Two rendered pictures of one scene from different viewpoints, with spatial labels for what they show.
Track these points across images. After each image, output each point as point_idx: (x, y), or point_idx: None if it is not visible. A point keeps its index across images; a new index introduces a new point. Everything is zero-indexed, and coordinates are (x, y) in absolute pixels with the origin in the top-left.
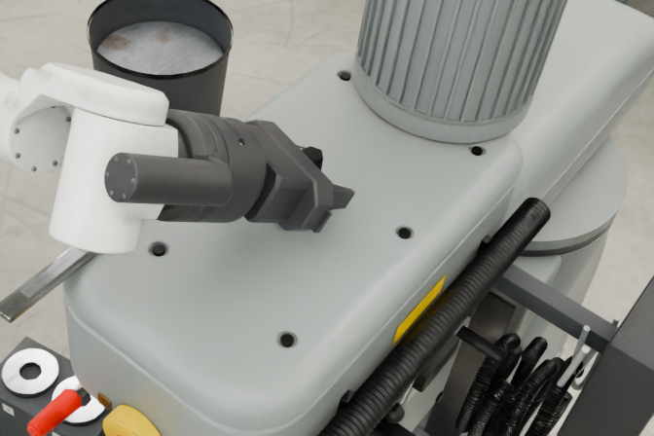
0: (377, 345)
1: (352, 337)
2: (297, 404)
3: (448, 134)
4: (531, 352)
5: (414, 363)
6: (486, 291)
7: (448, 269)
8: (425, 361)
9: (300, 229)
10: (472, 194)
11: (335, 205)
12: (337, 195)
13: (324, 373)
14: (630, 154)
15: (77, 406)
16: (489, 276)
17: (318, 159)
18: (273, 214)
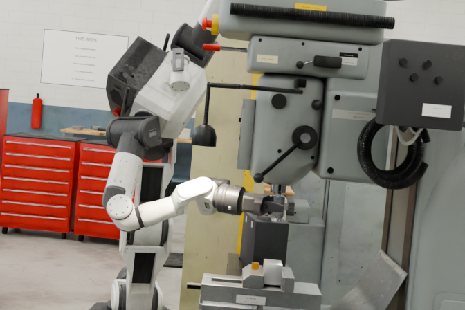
0: None
1: None
2: None
3: None
4: None
5: (292, 9)
6: (340, 16)
7: (328, 4)
8: (297, 11)
9: None
10: None
11: None
12: None
13: None
14: None
15: (218, 46)
16: (344, 14)
17: None
18: None
